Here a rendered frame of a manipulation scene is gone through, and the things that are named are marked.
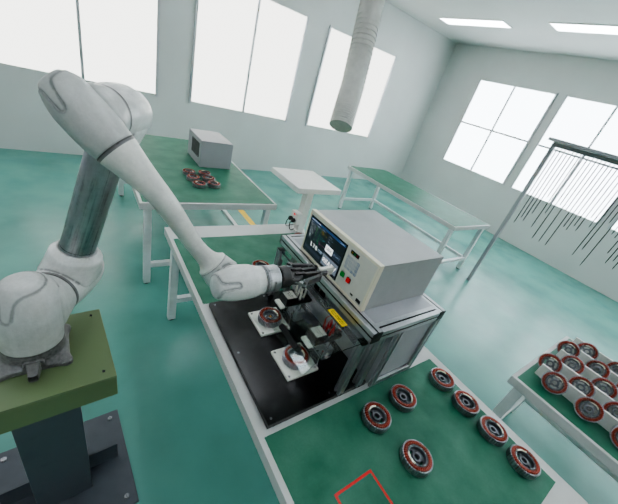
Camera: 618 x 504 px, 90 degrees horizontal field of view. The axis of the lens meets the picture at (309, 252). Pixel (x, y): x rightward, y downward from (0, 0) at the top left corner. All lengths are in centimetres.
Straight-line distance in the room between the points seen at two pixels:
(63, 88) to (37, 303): 58
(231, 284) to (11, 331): 60
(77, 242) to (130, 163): 43
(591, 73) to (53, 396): 773
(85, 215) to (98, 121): 38
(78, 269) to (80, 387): 36
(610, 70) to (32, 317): 765
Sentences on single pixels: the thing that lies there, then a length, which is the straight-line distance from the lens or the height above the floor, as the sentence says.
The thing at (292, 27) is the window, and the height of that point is 239.
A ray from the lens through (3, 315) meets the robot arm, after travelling 116.
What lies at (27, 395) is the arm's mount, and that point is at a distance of 123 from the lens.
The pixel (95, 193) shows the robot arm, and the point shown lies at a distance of 111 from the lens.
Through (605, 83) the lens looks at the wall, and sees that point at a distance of 751.
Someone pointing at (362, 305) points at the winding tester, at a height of 114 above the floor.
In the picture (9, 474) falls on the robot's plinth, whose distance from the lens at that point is 208.
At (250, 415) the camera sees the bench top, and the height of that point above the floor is 75.
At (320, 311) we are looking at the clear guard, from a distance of 118.
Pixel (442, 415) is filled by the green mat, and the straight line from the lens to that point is 156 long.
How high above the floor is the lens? 179
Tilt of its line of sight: 28 degrees down
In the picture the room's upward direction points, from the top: 17 degrees clockwise
